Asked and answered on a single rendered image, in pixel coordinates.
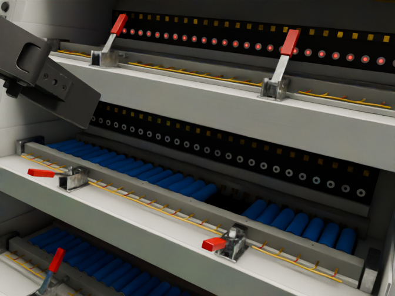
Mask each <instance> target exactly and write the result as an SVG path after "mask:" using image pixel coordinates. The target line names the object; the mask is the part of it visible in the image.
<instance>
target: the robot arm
mask: <svg viewBox="0 0 395 296"><path fill-rule="evenodd" d="M51 50H52V47H51V45H50V44H49V43H47V41H46V40H44V39H42V38H39V37H37V36H35V35H33V34H31V33H30V32H28V31H26V30H24V29H23V28H21V27H19V26H18V25H15V24H14V23H12V22H11V21H9V20H7V19H5V18H3V17H2V16H0V79H2V80H4V81H5V82H4V84H3V87H4V88H6V89H7V90H6V94H7V96H9V97H12V98H15V99H17V98H18V95H20V96H21V97H23V98H25V99H27V100H29V101H31V102H32V103H34V104H36V105H38V106H40V107H42V108H44V109H46V110H48V111H50V112H52V113H53V114H55V115H57V116H59V117H61V118H63V119H65V120H67V121H69V122H71V123H72V124H74V125H76V126H78V127H80V128H83V129H87V127H88V125H89V122H90V121H91V118H92V116H93V113H94V111H95V109H96V107H97V105H98V102H99V99H100V98H101V94H100V93H99V92H98V91H96V90H95V89H94V88H92V87H90V86H89V85H88V84H86V83H85V82H84V81H82V80H80V79H79V78H78V77H76V76H75V75H74V74H72V73H70V71H68V70H66V69H65V68H64V67H62V66H61V65H60V64H58V63H57V62H55V61H54V60H52V59H51V58H50V57H48V56H49V54H50V52H51Z"/></svg>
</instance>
